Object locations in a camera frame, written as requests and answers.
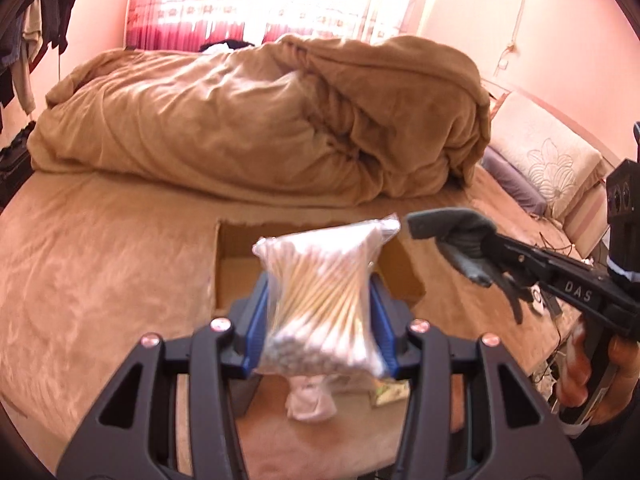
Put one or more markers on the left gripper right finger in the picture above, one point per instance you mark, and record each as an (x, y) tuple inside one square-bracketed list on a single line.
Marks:
[(390, 319)]

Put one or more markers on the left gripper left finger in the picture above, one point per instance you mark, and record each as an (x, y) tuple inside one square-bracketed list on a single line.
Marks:
[(249, 320)]

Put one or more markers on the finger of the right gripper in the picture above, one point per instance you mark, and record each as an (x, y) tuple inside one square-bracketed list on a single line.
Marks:
[(513, 254), (484, 273)]

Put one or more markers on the grey sock pair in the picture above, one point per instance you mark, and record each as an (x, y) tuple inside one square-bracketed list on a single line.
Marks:
[(458, 234)]

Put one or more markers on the bag of cotton swabs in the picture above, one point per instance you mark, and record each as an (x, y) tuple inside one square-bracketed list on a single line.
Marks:
[(319, 316)]

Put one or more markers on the yellow cartoon tissue pack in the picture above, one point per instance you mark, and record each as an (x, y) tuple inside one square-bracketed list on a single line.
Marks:
[(389, 391)]

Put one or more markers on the white socks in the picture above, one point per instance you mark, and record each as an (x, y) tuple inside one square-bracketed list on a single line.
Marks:
[(309, 399)]

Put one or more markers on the person's right hand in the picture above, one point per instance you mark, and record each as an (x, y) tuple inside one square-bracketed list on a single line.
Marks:
[(571, 389)]

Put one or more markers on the purple pillow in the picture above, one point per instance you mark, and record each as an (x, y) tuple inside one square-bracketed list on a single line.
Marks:
[(514, 183)]

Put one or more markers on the striped cushion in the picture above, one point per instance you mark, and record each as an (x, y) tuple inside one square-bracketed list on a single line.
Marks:
[(587, 222)]

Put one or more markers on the white embroidered pillow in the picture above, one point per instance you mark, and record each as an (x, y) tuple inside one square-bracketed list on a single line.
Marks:
[(560, 165)]

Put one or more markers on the tan bed sheet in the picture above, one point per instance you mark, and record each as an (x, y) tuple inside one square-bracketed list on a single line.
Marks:
[(91, 262)]

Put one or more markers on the tan plush duvet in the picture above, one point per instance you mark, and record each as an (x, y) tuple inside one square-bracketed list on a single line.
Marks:
[(299, 122)]

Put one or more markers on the black bag on floor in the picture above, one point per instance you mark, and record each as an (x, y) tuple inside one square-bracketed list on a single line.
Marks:
[(15, 165)]

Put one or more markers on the pink window curtain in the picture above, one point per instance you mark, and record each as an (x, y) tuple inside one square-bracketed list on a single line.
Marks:
[(191, 25)]

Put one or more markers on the dark clothes on rack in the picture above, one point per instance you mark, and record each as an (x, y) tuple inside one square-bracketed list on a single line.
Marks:
[(39, 24)]

